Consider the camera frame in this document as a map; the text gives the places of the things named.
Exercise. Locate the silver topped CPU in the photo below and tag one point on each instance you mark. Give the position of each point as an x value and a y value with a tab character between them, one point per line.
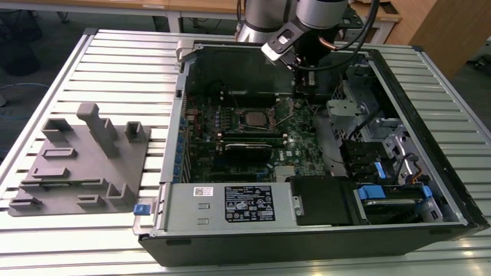
256	118

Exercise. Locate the CPU socket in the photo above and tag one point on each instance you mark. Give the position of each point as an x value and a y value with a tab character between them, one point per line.
241	120

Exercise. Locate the RAM slot black clips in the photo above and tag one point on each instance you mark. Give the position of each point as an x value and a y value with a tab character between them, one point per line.
252	133

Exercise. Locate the RAM slot white clips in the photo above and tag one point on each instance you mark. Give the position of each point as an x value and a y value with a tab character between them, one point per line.
252	140

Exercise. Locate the wooden desk white legs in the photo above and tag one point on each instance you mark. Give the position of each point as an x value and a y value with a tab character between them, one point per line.
383	24
76	2

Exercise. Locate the green motherboard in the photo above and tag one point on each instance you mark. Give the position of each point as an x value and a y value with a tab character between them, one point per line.
303	149

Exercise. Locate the wooden cabinet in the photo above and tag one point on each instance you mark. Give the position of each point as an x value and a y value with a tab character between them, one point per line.
452	28

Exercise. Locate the black graphics card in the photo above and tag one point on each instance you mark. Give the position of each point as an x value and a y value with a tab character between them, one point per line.
246	155

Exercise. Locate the silver chipset heat sink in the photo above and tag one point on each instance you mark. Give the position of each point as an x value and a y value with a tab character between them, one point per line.
285	170

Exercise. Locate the blue drive bay clip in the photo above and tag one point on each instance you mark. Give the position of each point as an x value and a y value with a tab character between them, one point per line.
379	169

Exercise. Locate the hard disk in blue carrier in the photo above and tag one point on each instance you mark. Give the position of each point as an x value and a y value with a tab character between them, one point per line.
369	192

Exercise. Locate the black air shroud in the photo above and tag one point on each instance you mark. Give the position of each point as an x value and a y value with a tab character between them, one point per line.
321	201

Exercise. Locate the grey power supply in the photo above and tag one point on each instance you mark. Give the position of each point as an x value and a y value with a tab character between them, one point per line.
184	207

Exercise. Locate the black PC case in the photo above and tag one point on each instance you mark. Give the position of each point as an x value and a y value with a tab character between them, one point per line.
307	250

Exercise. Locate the blue case latch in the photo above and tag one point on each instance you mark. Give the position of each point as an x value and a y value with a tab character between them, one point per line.
141	210

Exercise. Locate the grey parts rack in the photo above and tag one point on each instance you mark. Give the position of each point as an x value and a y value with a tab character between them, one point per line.
96	178

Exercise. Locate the black office chair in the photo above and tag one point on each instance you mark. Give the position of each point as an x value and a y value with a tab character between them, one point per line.
18	51

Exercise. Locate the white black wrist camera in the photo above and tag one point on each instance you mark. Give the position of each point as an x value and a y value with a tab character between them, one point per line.
280	43

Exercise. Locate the silver metal bracket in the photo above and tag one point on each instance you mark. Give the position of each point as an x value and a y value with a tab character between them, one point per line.
341	107

